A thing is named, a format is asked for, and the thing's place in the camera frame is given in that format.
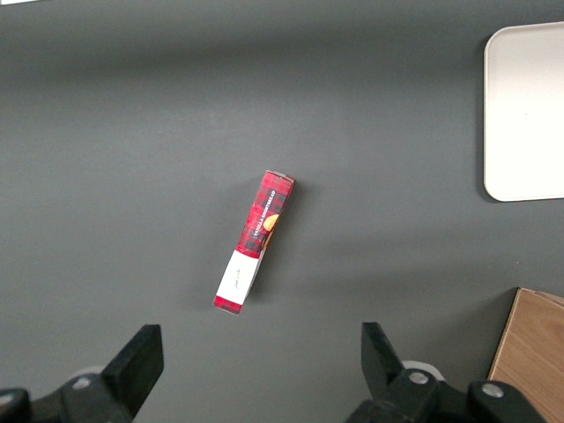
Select red tartan shortbread box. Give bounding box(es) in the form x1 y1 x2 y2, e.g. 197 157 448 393
212 169 294 316

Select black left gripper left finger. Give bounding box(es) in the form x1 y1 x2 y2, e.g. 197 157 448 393
60 324 166 423

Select white rectangular plastic tray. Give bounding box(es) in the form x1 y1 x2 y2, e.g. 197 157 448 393
483 20 564 204

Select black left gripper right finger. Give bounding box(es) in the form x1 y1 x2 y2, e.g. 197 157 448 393
360 322 447 423

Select wooden board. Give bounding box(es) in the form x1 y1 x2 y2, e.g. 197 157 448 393
487 286 564 423

